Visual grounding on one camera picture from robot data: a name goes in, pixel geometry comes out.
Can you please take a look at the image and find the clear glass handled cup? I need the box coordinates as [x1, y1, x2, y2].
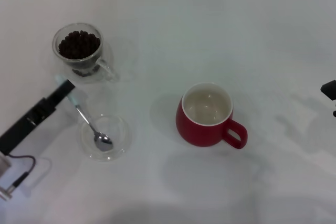
[51, 23, 119, 84]

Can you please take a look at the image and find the light blue handled metal spoon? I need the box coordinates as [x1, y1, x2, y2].
[54, 74, 113, 153]

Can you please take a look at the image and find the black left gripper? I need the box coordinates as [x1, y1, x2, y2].
[0, 79, 76, 155]

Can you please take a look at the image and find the red mug white inside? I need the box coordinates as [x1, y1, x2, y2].
[175, 82, 248, 150]

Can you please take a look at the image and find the dark thin arm cable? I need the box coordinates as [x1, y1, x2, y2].
[7, 154, 36, 190]

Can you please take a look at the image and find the dark coffee bean pile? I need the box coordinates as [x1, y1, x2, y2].
[58, 30, 101, 77]

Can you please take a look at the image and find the clear glass saucer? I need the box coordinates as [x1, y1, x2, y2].
[76, 114, 132, 162]

